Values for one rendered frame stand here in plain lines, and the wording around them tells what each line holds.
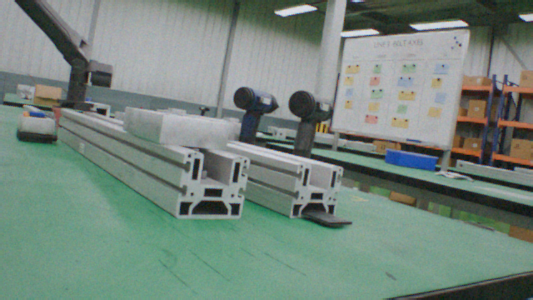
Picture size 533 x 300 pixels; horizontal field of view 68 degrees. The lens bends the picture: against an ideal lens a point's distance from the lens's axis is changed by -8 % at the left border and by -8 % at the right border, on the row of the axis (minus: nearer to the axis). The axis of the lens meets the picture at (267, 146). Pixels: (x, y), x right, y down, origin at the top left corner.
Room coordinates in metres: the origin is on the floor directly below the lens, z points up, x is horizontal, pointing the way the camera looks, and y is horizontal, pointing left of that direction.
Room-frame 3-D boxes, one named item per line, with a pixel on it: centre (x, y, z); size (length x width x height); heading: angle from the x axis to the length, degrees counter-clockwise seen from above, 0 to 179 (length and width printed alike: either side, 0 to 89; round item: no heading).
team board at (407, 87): (4.02, -1.09, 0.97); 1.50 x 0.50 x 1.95; 33
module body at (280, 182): (0.99, 0.16, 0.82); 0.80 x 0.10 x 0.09; 38
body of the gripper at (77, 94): (1.23, 0.59, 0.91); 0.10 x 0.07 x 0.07; 128
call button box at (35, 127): (1.02, 0.57, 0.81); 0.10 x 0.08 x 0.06; 128
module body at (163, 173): (0.87, 0.31, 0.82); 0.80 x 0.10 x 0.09; 38
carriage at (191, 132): (0.67, 0.15, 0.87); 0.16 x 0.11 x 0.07; 38
